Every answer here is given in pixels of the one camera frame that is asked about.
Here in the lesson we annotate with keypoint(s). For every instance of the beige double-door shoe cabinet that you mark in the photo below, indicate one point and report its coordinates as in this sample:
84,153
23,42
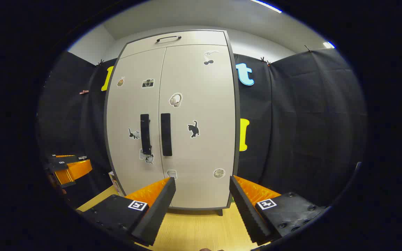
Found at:
201,37

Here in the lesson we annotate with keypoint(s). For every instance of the long ceiling light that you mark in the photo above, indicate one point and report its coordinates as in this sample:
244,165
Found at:
266,5

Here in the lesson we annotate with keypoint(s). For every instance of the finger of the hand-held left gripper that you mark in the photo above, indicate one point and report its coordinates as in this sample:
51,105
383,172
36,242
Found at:
79,169
68,159

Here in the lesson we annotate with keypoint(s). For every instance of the small ceiling light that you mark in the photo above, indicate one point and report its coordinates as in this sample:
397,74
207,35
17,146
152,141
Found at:
328,45

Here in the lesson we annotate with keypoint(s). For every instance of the beige cabinet door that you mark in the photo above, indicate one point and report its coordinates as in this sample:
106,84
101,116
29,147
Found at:
127,111
204,104

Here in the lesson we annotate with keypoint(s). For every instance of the black backdrop cloth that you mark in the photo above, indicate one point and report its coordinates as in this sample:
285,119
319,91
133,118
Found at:
309,122

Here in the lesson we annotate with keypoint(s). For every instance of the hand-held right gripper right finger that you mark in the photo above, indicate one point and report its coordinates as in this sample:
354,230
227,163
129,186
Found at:
248,212

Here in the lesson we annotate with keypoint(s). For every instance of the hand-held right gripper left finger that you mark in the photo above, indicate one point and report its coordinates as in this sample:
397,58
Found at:
159,209

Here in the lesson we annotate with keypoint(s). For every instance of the small printed box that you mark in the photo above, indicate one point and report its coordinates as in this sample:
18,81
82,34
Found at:
114,181

